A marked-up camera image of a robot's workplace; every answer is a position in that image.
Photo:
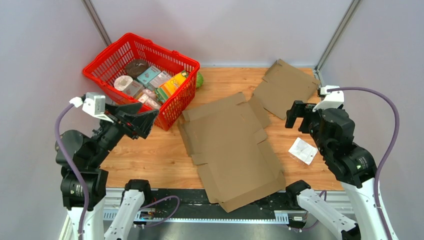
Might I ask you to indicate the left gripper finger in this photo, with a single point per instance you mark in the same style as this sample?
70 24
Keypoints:
131 108
144 122

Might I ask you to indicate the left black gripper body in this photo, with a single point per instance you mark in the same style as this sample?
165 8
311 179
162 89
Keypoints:
123 125

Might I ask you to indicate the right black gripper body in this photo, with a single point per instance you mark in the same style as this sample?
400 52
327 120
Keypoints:
309 121

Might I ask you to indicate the large brown cardboard box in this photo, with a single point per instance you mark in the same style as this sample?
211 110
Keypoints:
227 142

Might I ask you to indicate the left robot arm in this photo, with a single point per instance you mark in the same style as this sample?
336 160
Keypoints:
83 185

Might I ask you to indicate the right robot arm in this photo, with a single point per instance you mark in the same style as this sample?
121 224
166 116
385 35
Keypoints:
353 166

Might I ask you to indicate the grey pink box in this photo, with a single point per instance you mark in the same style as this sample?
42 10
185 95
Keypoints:
133 89

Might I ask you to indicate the teal small box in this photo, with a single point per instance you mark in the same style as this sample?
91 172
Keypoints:
148 75

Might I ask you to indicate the grey small box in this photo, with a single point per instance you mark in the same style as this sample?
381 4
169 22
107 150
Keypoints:
158 80

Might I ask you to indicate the pink white packet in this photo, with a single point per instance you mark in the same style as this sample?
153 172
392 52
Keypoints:
147 97

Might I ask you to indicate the small flat cardboard sheet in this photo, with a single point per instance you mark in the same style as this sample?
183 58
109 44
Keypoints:
283 84

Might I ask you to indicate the white round roll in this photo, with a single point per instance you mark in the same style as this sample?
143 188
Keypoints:
122 82

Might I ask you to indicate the green carton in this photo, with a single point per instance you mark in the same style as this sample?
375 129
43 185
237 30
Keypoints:
161 95

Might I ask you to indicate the clear plastic packet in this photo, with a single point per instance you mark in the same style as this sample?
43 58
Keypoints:
302 151

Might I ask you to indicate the red plastic shopping basket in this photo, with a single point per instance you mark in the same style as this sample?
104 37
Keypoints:
110 64

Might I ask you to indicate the yellow orange juice carton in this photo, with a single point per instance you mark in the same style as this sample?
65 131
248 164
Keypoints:
172 85

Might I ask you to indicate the green cabbage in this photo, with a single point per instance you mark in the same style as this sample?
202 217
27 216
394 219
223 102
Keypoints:
199 80

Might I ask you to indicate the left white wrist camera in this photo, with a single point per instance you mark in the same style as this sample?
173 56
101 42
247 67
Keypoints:
94 104

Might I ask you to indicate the aluminium frame post right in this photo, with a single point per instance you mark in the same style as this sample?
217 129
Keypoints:
348 15

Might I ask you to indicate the aluminium frame post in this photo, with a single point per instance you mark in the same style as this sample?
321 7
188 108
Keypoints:
348 15
91 10

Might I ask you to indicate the aluminium frame post left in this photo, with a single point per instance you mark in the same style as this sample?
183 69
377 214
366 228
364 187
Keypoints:
91 10

